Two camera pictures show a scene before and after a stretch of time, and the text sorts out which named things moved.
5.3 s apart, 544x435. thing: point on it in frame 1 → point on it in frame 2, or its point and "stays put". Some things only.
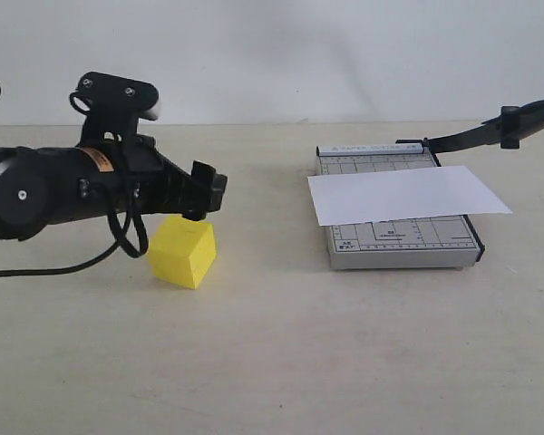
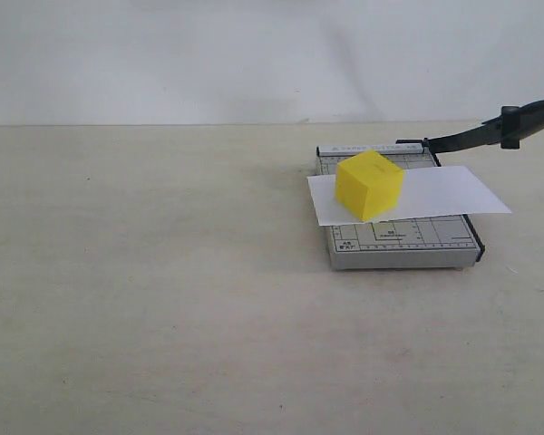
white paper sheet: [403, 195] stays put
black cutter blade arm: [505, 130] stays put
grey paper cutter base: [432, 244] stays put
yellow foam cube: [182, 251] → [369, 185]
